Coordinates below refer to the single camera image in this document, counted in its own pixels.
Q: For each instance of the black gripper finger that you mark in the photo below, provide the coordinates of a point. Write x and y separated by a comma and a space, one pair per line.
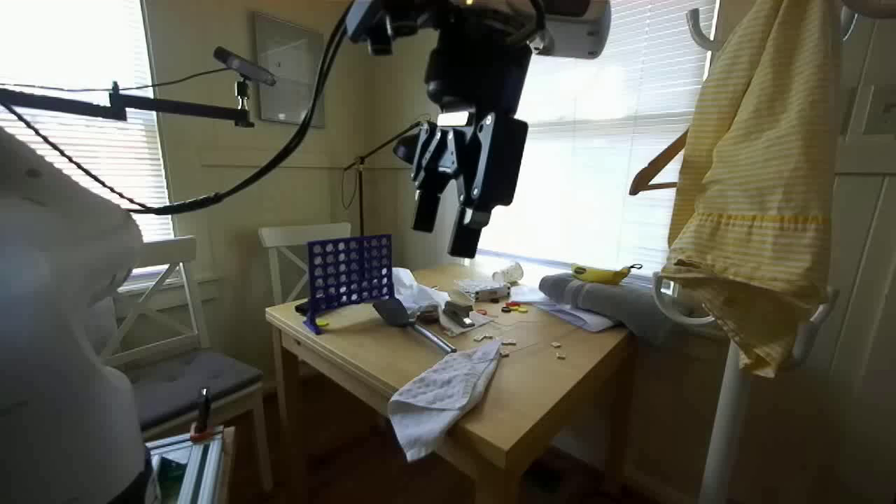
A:
433, 158
487, 168

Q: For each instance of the white textured towel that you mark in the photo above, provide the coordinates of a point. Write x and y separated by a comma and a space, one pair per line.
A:
437, 397

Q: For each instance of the white wooden chair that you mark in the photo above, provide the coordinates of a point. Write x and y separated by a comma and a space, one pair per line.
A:
286, 253

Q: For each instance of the yellow striped shirt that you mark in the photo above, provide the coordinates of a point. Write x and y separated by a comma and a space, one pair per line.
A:
752, 221

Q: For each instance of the blue connect four grid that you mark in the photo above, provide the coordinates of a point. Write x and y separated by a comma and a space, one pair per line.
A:
349, 271

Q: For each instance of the white cloth under grey clothing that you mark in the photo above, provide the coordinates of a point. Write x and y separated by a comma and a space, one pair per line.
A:
584, 319

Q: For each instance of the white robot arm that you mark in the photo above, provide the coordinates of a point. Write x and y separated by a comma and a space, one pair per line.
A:
69, 420

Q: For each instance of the light wooden table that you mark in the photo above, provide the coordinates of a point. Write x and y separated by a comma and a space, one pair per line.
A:
496, 400

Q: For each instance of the wooden clothes hanger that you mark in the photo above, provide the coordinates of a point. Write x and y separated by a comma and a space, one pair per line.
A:
645, 180

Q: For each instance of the white chair grey cushion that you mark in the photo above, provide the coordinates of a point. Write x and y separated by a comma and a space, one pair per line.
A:
164, 348

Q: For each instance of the folded grey clothing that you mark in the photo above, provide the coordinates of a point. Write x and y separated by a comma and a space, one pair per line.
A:
624, 302

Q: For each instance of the black camera boom stand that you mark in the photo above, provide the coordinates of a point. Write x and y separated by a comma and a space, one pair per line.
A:
118, 102

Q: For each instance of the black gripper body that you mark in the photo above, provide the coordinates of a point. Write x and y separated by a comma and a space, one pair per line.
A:
483, 46

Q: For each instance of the yellow banana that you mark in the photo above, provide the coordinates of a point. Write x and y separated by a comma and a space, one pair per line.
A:
602, 274

